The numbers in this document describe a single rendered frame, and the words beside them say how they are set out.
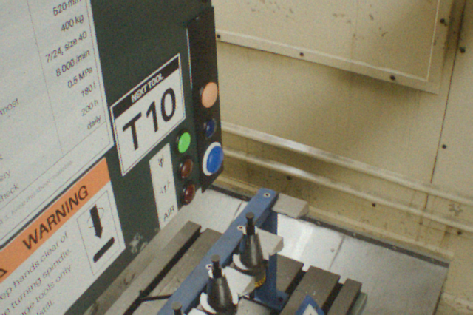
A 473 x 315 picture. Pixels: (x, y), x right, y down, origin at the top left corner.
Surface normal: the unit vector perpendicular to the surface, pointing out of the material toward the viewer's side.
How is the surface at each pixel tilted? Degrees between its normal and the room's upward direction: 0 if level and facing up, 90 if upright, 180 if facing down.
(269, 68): 90
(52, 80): 90
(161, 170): 90
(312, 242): 24
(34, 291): 90
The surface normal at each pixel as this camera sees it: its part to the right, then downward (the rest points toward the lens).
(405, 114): -0.50, 0.54
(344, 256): -0.24, -0.51
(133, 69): 0.87, 0.27
